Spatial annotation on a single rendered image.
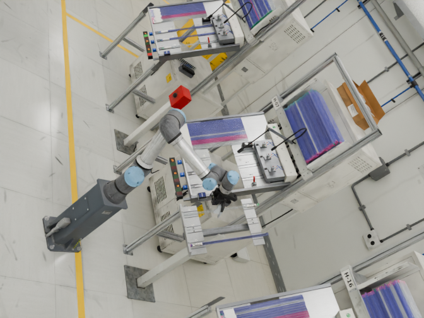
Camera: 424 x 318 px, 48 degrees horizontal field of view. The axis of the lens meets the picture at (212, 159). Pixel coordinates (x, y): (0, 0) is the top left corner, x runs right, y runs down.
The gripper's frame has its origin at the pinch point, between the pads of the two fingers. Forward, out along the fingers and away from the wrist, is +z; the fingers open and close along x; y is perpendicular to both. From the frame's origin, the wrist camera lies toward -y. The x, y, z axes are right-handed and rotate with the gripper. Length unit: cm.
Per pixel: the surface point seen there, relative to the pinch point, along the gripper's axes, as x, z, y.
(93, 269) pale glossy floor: 6, 67, 66
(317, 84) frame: -77, -48, -81
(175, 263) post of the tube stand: 14, 48, 15
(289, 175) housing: -20, -11, -56
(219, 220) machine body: -17, 43, -24
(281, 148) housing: -44, -12, -58
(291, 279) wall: -14, 149, -145
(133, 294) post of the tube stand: 21, 80, 37
